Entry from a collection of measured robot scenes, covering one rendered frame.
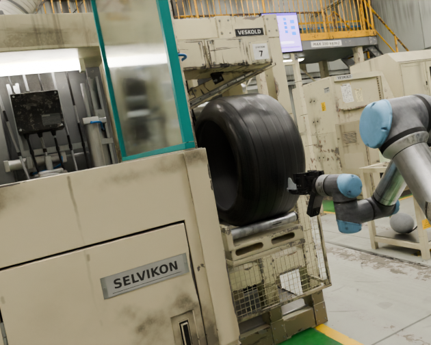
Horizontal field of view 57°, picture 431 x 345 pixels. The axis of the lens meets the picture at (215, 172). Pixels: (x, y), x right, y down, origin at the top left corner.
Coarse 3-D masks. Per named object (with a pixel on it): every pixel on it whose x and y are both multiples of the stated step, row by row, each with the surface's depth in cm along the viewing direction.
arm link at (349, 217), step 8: (352, 200) 126; (360, 200) 132; (336, 208) 128; (344, 208) 126; (352, 208) 126; (360, 208) 127; (368, 208) 128; (336, 216) 130; (344, 216) 127; (352, 216) 126; (360, 216) 127; (368, 216) 128; (344, 224) 127; (352, 224) 126; (360, 224) 127; (344, 232) 128; (352, 232) 127
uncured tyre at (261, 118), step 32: (256, 96) 167; (224, 128) 157; (256, 128) 151; (288, 128) 156; (224, 160) 204; (256, 160) 148; (288, 160) 153; (224, 192) 198; (256, 192) 152; (288, 192) 158
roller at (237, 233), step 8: (280, 216) 168; (288, 216) 169; (296, 216) 170; (248, 224) 163; (256, 224) 162; (264, 224) 163; (272, 224) 165; (280, 224) 167; (232, 232) 157; (240, 232) 159; (248, 232) 160; (256, 232) 162
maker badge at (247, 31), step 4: (248, 28) 236; (252, 28) 238; (256, 28) 239; (260, 28) 240; (236, 32) 233; (240, 32) 234; (244, 32) 235; (248, 32) 236; (252, 32) 238; (256, 32) 239; (260, 32) 240; (236, 36) 233
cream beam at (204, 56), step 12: (252, 36) 202; (264, 36) 205; (180, 48) 185; (192, 48) 187; (204, 48) 190; (216, 48) 193; (228, 48) 195; (240, 48) 198; (252, 48) 201; (192, 60) 187; (204, 60) 190; (216, 60) 192; (228, 60) 195; (240, 60) 198; (252, 60) 201; (264, 60) 204; (192, 72) 192; (204, 72) 198; (228, 72) 209
